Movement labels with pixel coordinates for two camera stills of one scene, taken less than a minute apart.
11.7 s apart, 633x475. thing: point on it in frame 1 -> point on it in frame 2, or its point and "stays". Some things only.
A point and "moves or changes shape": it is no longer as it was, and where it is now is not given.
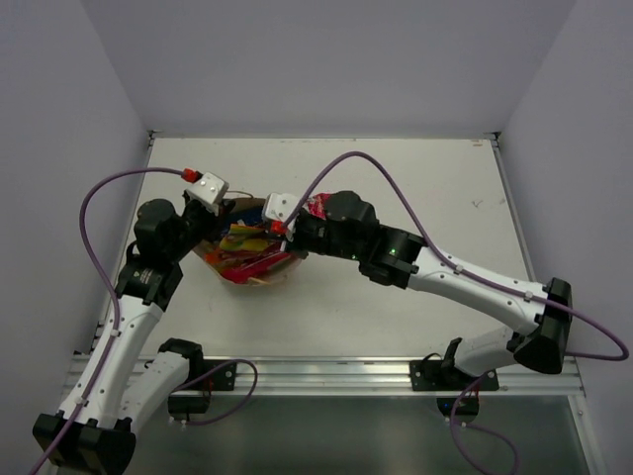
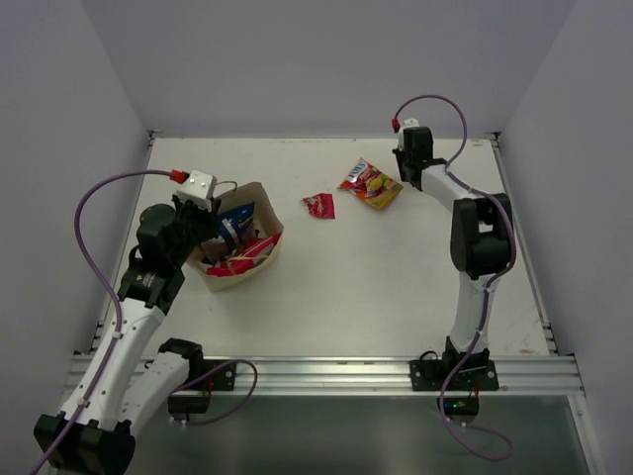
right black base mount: [458, 393] stays
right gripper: [293, 243] -> [399, 152]
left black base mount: [206, 375] stays
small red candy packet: [317, 207] stays
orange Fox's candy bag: [243, 239] -> [371, 184]
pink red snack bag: [241, 270] -> [253, 251]
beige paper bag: [201, 246] moves or changes shape
